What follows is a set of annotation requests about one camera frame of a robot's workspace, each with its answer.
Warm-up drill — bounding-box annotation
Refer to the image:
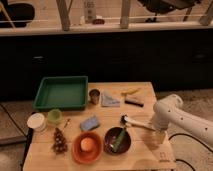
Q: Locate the green plastic tray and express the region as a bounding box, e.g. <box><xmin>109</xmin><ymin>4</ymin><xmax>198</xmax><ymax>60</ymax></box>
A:
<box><xmin>34</xmin><ymin>76</ymin><xmax>88</xmax><ymax>111</ymax></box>

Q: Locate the blue sponge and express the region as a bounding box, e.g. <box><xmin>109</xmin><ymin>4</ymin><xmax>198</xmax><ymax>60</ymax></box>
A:
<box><xmin>80</xmin><ymin>116</ymin><xmax>100</xmax><ymax>131</ymax></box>

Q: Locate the small metal cup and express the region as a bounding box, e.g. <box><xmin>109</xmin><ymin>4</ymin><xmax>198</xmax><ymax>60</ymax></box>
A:
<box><xmin>89</xmin><ymin>89</ymin><xmax>100</xmax><ymax>105</ymax></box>

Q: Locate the orange bowl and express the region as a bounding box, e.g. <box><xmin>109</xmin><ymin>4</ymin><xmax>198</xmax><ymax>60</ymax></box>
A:
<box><xmin>72</xmin><ymin>131</ymin><xmax>103</xmax><ymax>164</ymax></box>

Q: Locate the dark red round object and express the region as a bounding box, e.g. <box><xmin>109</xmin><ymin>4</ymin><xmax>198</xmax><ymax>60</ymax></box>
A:
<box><xmin>92</xmin><ymin>19</ymin><xmax>105</xmax><ymax>25</ymax></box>

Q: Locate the white handled dish brush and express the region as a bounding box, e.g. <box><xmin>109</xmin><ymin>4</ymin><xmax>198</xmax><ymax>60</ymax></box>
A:
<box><xmin>121</xmin><ymin>115</ymin><xmax>154</xmax><ymax>131</ymax></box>

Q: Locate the yellow banana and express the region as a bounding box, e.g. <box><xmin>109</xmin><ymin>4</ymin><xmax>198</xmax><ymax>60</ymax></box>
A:
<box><xmin>121</xmin><ymin>88</ymin><xmax>140</xmax><ymax>95</ymax></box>

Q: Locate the dark brown bowl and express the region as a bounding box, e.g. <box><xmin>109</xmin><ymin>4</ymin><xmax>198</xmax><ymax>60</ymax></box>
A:
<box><xmin>104</xmin><ymin>127</ymin><xmax>131</xmax><ymax>155</ymax></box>

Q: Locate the black office chair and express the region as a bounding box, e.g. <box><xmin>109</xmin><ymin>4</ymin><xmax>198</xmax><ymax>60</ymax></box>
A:
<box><xmin>137</xmin><ymin>0</ymin><xmax>202</xmax><ymax>23</ymax></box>

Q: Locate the white round container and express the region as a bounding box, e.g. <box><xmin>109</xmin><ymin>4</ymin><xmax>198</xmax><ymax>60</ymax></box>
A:
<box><xmin>27</xmin><ymin>113</ymin><xmax>46</xmax><ymax>132</ymax></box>

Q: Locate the green plastic cup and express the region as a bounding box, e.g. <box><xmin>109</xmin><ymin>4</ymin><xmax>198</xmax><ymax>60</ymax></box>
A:
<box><xmin>47</xmin><ymin>109</ymin><xmax>62</xmax><ymax>125</ymax></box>

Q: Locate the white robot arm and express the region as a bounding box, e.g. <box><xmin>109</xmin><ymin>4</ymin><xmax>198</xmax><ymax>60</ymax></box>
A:
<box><xmin>153</xmin><ymin>94</ymin><xmax>213</xmax><ymax>148</ymax></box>

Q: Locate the orange fruit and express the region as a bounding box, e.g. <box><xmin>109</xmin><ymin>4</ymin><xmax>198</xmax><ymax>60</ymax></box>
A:
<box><xmin>80</xmin><ymin>138</ymin><xmax>94</xmax><ymax>152</ymax></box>

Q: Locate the black cable on floor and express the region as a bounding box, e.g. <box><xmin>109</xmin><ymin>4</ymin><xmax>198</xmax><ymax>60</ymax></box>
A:
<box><xmin>167</xmin><ymin>132</ymin><xmax>213</xmax><ymax>171</ymax></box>

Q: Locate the folded grey blue cloth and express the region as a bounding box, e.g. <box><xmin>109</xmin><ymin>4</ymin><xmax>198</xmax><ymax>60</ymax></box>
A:
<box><xmin>101</xmin><ymin>91</ymin><xmax>120</xmax><ymax>107</ymax></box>

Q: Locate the green vegetable in bowl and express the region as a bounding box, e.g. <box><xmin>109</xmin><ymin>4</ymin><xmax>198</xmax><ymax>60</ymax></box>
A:
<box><xmin>111</xmin><ymin>128</ymin><xmax>126</xmax><ymax>153</ymax></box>

